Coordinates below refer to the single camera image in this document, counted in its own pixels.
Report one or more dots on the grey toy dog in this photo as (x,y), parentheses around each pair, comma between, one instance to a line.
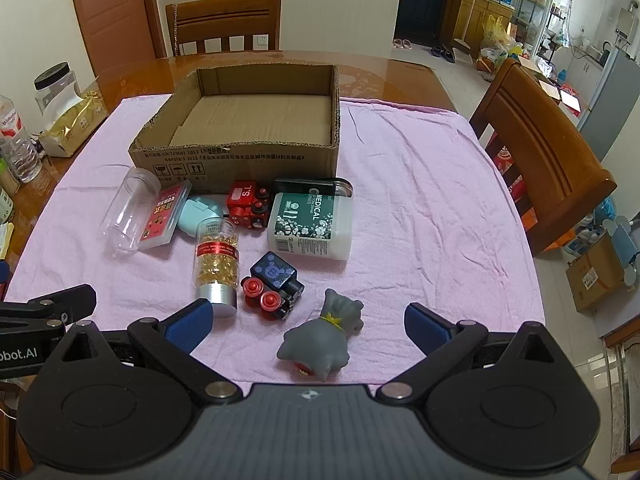
(320,345)

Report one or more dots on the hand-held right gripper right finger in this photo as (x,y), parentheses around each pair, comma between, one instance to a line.
(425,325)

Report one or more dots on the grey refrigerator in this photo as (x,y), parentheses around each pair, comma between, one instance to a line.
(612,105)

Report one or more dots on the white green swab box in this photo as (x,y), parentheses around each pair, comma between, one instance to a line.
(320,230)

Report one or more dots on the pink towel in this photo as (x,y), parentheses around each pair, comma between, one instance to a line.
(425,210)

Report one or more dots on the pink card pack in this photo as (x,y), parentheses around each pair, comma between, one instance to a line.
(166,215)

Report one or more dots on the light blue round case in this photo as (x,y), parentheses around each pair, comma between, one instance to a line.
(197,212)

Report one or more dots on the clear water bottle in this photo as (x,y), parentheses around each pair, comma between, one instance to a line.
(17,145)

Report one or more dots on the clear plastic jar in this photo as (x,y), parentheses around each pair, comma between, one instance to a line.
(127,210)

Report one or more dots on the brown wooden door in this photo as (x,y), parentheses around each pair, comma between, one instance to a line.
(110,10)

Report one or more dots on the glass door shelf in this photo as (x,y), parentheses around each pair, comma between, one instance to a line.
(540,0)

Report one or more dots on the wooden cabinet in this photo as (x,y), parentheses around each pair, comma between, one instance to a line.
(475,15)

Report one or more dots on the white green container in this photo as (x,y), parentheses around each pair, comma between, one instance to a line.
(5,192)

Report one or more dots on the red box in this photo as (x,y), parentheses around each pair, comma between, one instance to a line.
(504,160)

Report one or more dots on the white wall socket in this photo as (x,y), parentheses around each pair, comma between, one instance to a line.
(260,41)

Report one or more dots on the gold capsule bottle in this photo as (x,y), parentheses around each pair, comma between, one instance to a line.
(215,265)

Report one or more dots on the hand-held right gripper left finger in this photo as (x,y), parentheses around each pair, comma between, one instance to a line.
(192,327)

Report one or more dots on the wooden chair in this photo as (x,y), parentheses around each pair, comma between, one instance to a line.
(540,145)
(225,15)

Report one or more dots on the red toy train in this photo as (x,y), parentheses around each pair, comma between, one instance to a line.
(242,201)

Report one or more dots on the dark entrance door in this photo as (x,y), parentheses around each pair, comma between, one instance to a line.
(422,0)

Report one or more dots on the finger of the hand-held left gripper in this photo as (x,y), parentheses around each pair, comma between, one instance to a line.
(75,301)
(3,275)

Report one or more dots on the dark blue toy train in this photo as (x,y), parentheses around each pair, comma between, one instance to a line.
(272,272)

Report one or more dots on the white water heater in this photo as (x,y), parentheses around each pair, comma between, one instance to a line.
(625,27)

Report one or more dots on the pink slippers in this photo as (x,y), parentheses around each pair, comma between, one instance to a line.
(402,44)

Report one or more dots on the dark slippers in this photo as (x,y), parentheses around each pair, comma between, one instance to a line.
(444,54)

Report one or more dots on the cardboard box on floor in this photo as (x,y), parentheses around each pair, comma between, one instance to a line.
(592,275)

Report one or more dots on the yellow plastic bag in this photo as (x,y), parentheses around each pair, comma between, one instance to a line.
(494,30)

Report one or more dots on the black device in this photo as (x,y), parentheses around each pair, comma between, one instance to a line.
(300,185)

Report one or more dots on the gold foil packet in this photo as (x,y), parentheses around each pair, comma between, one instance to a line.
(70,125)

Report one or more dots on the white mop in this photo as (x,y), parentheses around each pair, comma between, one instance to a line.
(464,25)

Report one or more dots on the cardboard box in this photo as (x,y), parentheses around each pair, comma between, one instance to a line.
(240,165)
(592,275)

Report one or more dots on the yellow packet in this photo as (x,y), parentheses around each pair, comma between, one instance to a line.
(5,240)

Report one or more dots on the clear container with black lid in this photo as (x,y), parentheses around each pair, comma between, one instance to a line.
(55,85)

